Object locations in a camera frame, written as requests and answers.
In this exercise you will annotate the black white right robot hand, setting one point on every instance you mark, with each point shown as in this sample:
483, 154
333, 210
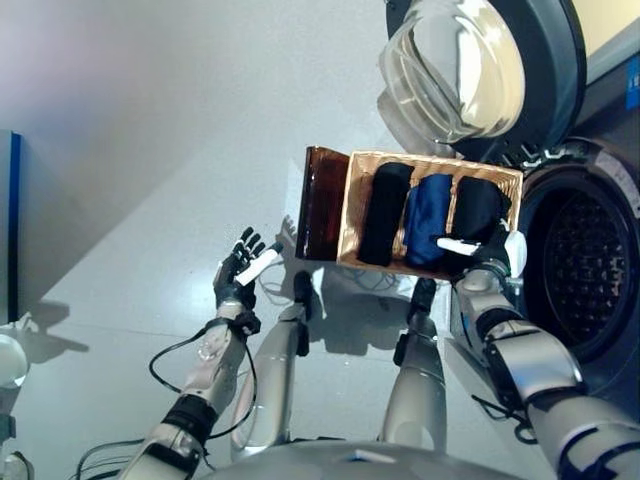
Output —
495, 247

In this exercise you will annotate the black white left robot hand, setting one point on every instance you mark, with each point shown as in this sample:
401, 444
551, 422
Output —
232, 280

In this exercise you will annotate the black garment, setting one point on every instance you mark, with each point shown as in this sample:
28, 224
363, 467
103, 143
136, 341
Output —
385, 215
477, 205

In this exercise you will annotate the blue garment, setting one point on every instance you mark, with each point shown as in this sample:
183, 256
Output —
425, 220

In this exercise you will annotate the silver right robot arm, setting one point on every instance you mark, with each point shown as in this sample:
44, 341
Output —
540, 360

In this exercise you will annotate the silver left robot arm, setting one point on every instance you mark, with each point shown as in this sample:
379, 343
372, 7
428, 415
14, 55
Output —
210, 360

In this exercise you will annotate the dark grey washing machine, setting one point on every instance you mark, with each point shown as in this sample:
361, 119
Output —
580, 260

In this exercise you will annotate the round glass washing machine door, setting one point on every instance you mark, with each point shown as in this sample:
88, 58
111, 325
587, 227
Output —
550, 60

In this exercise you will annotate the brown translucent plastic stool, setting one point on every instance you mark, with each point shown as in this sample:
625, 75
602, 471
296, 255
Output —
322, 205

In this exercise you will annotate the wicker laundry basket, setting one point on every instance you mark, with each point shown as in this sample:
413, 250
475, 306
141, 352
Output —
360, 200

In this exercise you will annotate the blue energy label sticker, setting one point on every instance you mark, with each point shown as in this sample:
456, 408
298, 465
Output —
633, 91

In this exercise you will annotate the grey robot torso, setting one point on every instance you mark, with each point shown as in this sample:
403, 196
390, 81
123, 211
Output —
375, 462

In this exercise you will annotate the grey cabinet with blue edge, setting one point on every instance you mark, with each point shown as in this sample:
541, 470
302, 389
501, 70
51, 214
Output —
6, 225

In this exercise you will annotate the white robot device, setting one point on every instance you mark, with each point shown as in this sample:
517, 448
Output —
10, 360

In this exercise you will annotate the white shelf cabinet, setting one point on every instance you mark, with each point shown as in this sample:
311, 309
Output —
605, 20

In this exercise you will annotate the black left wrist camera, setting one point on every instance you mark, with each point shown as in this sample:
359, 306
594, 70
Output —
248, 324

